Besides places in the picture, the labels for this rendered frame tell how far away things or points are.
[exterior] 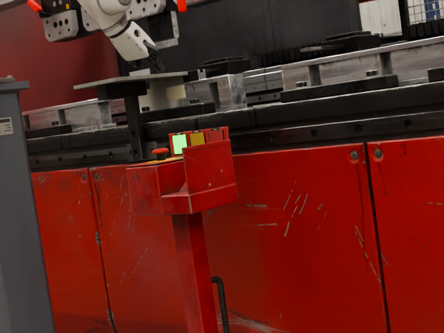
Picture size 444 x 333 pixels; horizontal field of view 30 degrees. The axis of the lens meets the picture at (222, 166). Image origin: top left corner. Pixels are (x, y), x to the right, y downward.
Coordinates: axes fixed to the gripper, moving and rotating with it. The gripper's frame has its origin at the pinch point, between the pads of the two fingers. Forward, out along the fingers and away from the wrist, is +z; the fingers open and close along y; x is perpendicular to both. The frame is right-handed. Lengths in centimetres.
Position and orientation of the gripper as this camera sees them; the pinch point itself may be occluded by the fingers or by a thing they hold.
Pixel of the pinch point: (151, 68)
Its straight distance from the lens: 237.8
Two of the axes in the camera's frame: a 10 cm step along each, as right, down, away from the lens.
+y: -7.3, 0.6, 6.8
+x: -4.2, 7.5, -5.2
